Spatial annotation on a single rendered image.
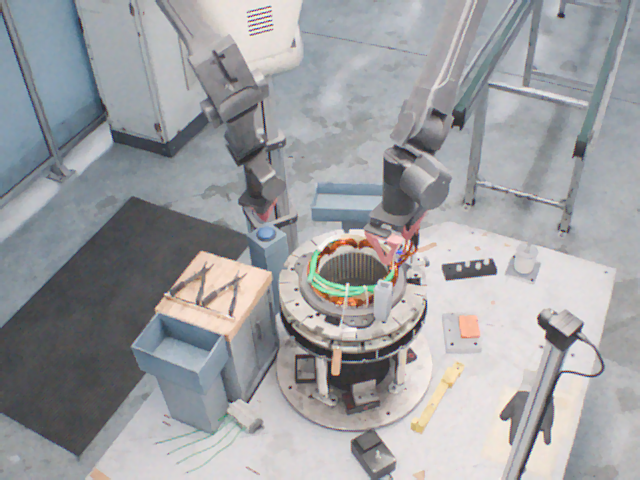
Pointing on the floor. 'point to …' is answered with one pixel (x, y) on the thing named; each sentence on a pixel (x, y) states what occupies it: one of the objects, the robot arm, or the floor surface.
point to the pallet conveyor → (477, 88)
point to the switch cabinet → (142, 75)
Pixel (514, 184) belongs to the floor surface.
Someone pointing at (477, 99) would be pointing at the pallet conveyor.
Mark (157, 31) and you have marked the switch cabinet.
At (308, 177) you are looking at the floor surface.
